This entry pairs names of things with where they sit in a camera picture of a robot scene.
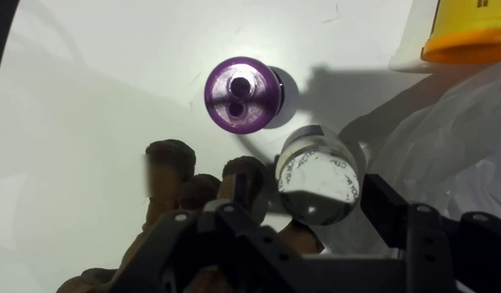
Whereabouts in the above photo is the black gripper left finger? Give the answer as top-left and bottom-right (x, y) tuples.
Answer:
(110, 168), (338, 293)

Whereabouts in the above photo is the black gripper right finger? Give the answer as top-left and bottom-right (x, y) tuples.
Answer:
(360, 173), (501, 293)

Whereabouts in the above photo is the purple bottle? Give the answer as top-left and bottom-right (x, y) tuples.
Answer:
(201, 56), (300, 136)

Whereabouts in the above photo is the yellow can barcode orange lid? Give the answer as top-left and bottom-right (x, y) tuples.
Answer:
(419, 0), (501, 67)

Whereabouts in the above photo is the white plastic bag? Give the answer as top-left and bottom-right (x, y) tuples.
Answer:
(336, 54), (501, 258)

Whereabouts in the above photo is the brown moose plush toy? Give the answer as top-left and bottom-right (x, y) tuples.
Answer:
(56, 139), (328, 293)

